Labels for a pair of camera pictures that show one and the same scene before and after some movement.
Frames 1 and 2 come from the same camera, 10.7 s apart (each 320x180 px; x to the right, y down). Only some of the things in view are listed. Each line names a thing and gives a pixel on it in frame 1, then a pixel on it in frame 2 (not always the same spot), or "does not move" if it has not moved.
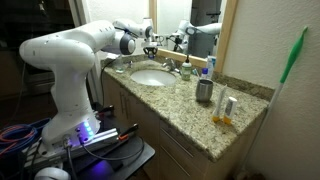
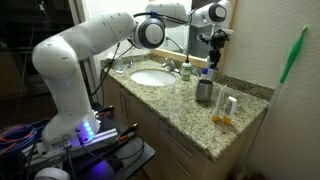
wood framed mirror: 199,29 does not move
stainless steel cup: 204,90 does not move
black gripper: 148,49 to 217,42
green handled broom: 266,113 does not move
